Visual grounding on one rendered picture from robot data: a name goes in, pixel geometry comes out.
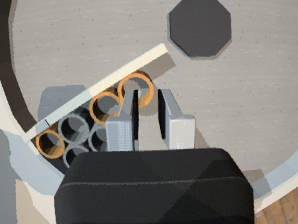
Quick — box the grey round turntable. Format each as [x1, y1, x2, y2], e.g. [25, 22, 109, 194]
[0, 0, 298, 203]

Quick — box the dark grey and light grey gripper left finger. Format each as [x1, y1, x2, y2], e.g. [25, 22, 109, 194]
[106, 90, 139, 151]

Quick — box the bronze bushing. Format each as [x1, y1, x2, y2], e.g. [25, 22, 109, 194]
[36, 121, 69, 159]
[89, 87, 122, 126]
[118, 70, 154, 108]

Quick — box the grey metal sleeve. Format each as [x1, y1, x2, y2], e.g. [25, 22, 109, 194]
[58, 106, 94, 145]
[63, 138, 93, 168]
[88, 122, 108, 151]

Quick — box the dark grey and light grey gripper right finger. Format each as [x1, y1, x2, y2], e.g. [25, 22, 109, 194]
[158, 89, 196, 150]

